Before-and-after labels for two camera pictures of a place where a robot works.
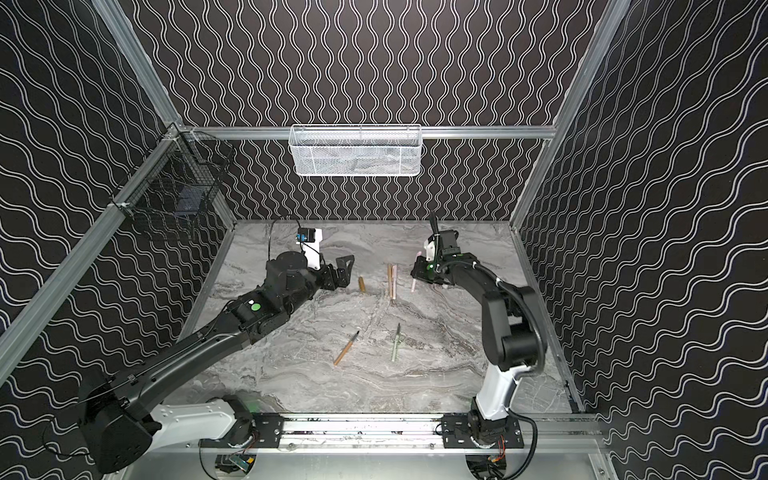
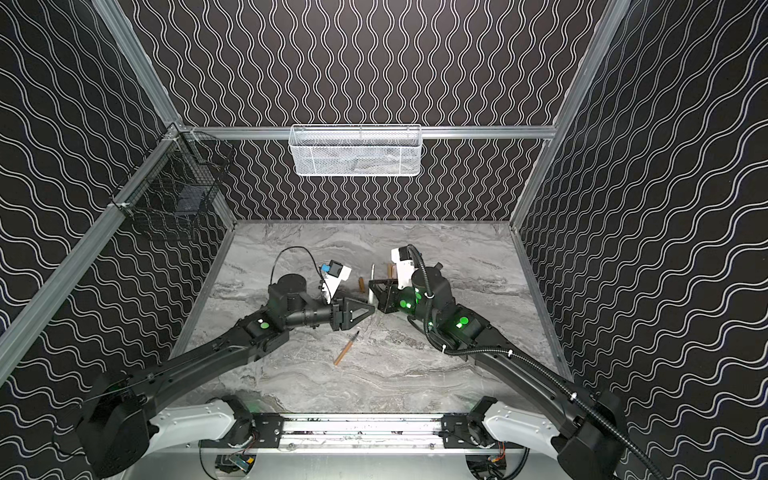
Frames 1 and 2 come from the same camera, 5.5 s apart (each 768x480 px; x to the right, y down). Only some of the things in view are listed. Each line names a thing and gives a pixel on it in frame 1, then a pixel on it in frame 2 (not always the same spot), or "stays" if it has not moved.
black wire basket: (179, 179) stays
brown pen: (345, 349) stays
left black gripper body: (334, 274) to (339, 312)
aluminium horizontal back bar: (403, 132) stays
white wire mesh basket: (355, 150) stays
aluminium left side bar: (81, 251) stays
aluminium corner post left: (126, 39) stays
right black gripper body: (447, 247) to (396, 296)
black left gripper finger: (344, 265) to (355, 311)
